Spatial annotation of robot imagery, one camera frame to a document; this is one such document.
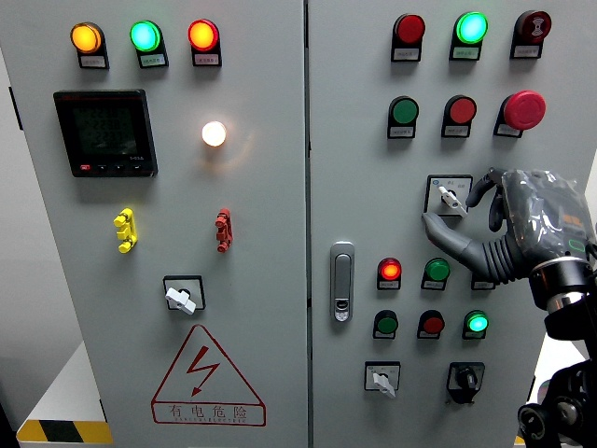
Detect large turn switch white handle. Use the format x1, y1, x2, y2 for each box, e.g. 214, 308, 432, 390
423, 175, 474, 219

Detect large red stop button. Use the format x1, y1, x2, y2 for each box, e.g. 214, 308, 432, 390
502, 90, 548, 131

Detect small green round lamp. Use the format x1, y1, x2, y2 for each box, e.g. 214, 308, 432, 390
424, 258, 451, 283

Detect small green lit lamp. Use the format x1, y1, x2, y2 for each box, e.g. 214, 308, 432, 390
464, 310, 490, 336

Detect large red push button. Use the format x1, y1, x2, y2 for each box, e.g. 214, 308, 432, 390
445, 95, 478, 126

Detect small red push button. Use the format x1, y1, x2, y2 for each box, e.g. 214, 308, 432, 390
418, 310, 446, 336

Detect small red glowing lamp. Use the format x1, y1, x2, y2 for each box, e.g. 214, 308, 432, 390
377, 258, 403, 283

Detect large green push button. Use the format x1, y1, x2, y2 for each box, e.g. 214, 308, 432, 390
389, 95, 420, 126

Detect pale grey cabinet door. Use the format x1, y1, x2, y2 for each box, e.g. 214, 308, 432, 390
0, 0, 309, 448
307, 0, 597, 448

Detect small green push button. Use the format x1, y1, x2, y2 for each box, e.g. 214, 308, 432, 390
374, 310, 399, 336

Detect dark red buzzer lamp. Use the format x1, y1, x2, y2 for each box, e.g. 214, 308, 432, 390
516, 9, 552, 46

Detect large green lit lamp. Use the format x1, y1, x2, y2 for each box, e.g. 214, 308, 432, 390
129, 20, 162, 53
454, 11, 490, 46

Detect silver door lock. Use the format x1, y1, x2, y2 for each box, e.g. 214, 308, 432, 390
329, 241, 356, 324

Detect large red round lamp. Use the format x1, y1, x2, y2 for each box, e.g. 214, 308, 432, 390
394, 13, 426, 45

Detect white round lamp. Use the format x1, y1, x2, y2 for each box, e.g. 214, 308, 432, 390
201, 120, 229, 148

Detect red warning triangle sign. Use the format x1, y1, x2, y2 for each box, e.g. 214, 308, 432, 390
150, 324, 268, 427

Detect large red glowing lamp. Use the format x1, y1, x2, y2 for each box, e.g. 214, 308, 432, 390
187, 19, 220, 53

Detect black display meter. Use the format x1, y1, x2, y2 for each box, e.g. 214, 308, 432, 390
52, 89, 159, 179

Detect large yellow round lamp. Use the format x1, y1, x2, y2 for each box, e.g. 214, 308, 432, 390
70, 21, 104, 55

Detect turn switch black handle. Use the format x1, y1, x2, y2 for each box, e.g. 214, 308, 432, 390
445, 361, 486, 406

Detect small turn switch white handle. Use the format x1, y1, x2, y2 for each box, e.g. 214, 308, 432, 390
364, 360, 401, 399

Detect small red handle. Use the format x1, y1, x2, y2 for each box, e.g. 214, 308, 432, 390
215, 207, 233, 254

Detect plain turn switch white handle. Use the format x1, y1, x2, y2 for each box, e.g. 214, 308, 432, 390
162, 274, 207, 317

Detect small yellow handle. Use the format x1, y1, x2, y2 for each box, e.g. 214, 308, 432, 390
113, 207, 139, 255

